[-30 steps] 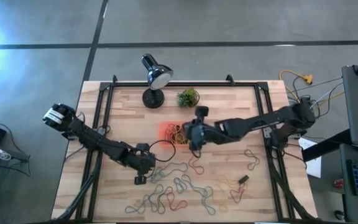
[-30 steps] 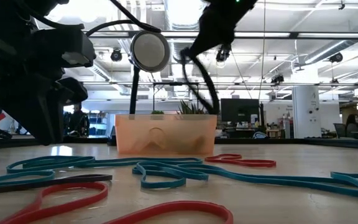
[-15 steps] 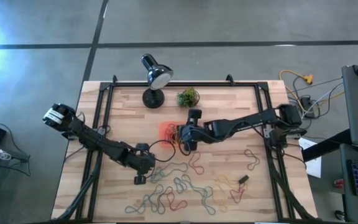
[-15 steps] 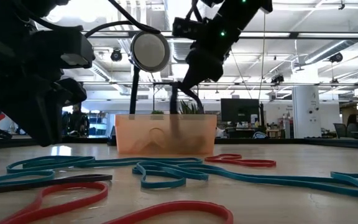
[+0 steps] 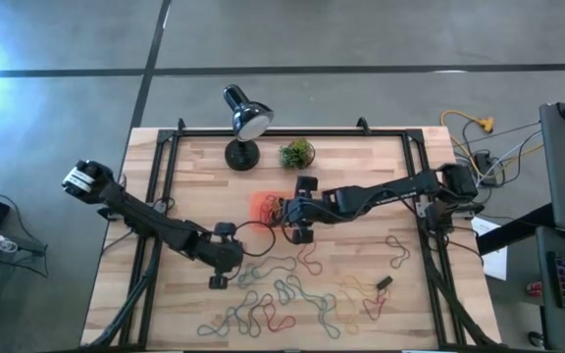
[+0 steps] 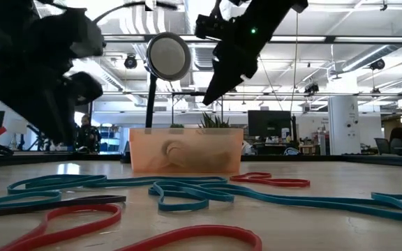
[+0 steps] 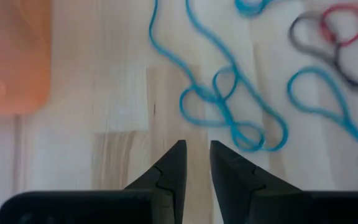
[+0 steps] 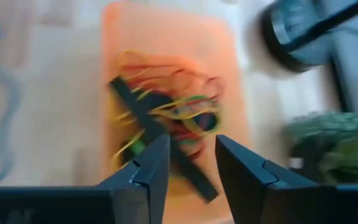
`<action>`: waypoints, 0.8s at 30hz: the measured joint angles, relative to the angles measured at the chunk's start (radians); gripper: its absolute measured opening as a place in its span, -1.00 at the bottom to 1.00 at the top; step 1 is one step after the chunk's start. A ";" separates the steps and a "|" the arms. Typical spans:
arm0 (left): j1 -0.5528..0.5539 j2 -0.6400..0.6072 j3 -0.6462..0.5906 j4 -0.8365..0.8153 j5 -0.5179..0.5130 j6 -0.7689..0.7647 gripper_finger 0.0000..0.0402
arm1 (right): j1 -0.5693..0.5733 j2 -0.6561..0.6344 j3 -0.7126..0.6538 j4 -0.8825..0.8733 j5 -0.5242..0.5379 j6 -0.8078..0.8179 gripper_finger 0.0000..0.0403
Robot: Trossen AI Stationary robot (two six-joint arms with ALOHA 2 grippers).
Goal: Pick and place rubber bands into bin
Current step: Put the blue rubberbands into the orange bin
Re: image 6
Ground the black overhead light beam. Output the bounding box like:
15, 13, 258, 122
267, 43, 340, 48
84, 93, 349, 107
102, 33, 402, 45

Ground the black ceiling camera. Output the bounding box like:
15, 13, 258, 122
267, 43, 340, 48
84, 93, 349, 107
124, 54, 138, 70
304, 82, 320, 96
370, 58, 386, 71

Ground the red rubber band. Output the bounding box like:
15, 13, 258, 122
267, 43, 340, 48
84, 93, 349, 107
229, 172, 311, 189
0, 204, 263, 251

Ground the black computer monitor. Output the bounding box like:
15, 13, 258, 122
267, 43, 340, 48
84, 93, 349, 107
247, 109, 292, 139

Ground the person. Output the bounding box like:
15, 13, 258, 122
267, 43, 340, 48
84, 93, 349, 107
388, 126, 402, 156
76, 114, 101, 154

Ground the blue storage shelf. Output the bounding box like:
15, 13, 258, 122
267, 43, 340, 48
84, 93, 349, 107
100, 124, 121, 153

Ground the white round pillar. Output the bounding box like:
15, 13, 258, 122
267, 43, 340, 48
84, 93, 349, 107
327, 96, 362, 155

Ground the spiky green potted plant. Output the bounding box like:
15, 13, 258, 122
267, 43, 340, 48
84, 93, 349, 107
198, 112, 231, 129

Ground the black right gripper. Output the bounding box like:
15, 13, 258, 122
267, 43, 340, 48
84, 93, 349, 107
202, 6, 283, 107

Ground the teal rubber band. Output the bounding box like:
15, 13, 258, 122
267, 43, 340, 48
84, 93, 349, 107
0, 191, 63, 211
148, 181, 236, 213
6, 174, 229, 195
200, 183, 402, 228

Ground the orange translucent plastic bin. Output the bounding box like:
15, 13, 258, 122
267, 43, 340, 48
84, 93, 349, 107
128, 127, 245, 175

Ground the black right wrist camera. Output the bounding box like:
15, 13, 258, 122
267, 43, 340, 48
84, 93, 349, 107
194, 13, 237, 41

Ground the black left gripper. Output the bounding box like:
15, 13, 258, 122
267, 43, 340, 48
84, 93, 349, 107
0, 0, 106, 146

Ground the black desk lamp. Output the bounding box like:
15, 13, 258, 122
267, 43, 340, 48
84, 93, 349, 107
144, 31, 192, 129

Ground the dark purple rubber band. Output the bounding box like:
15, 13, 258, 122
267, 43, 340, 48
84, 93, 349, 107
0, 195, 128, 221

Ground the silver ventilation duct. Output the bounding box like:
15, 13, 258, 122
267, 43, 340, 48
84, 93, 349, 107
183, 0, 205, 34

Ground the grey office chair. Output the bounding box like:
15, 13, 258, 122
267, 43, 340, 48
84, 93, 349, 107
373, 137, 391, 156

